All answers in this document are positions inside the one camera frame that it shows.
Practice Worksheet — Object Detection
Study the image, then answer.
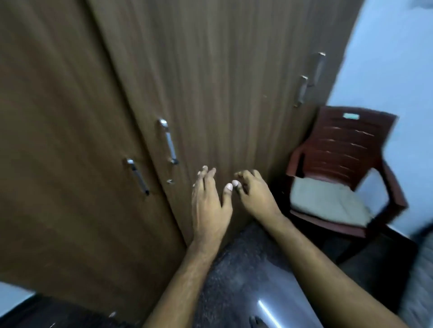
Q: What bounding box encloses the person's left hand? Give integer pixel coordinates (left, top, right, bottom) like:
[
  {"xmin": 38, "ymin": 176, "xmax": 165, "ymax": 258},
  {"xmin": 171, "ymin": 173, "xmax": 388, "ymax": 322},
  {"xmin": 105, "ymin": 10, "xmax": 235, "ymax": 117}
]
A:
[{"xmin": 191, "ymin": 165, "xmax": 234, "ymax": 249}]

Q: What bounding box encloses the person's right hand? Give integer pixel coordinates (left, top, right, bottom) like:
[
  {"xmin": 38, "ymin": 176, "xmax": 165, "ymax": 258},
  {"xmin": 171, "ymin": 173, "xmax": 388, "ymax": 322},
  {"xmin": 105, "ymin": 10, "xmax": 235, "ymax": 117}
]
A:
[{"xmin": 233, "ymin": 169, "xmax": 285, "ymax": 225}]

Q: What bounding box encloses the beige striped bed sheet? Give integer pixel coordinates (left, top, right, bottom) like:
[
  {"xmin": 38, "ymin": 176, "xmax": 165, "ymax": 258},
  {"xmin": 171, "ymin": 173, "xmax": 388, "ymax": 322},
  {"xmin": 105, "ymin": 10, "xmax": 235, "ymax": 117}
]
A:
[{"xmin": 290, "ymin": 177, "xmax": 374, "ymax": 227}]

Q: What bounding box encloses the brown wooden wardrobe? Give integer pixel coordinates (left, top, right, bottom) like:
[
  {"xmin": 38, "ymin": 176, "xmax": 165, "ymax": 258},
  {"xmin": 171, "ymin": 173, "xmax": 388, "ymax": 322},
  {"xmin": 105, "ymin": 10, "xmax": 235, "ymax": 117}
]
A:
[{"xmin": 0, "ymin": 0, "xmax": 366, "ymax": 325}]

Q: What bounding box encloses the person's left forearm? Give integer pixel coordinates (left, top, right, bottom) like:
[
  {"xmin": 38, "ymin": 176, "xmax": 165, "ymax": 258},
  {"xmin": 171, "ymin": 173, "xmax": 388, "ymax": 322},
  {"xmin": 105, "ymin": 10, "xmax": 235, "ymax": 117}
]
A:
[{"xmin": 142, "ymin": 241, "xmax": 221, "ymax": 328}]

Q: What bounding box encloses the person's right forearm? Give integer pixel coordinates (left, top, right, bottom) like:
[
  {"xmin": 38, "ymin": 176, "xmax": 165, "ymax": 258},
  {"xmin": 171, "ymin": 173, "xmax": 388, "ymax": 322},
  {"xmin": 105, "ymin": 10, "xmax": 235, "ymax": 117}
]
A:
[{"xmin": 269, "ymin": 216, "xmax": 406, "ymax": 328}]

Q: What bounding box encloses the maroon plastic chair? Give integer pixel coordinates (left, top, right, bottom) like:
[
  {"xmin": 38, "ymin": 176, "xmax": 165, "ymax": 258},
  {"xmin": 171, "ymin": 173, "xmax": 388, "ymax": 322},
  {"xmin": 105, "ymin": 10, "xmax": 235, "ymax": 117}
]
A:
[{"xmin": 286, "ymin": 105, "xmax": 409, "ymax": 264}]

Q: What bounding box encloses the white striped mattress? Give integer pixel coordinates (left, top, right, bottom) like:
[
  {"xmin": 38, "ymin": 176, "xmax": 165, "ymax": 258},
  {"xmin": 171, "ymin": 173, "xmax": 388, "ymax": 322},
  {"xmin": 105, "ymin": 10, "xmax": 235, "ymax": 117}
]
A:
[{"xmin": 399, "ymin": 233, "xmax": 433, "ymax": 328}]

